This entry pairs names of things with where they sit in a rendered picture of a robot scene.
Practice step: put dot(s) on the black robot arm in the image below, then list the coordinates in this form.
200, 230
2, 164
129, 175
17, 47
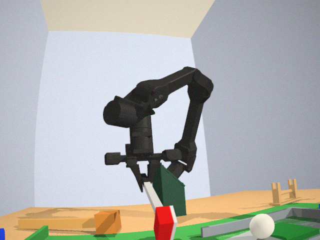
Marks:
135, 109

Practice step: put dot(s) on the white golf ball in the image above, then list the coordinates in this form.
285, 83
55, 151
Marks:
262, 226

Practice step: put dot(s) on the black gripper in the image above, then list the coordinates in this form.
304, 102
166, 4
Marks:
141, 144

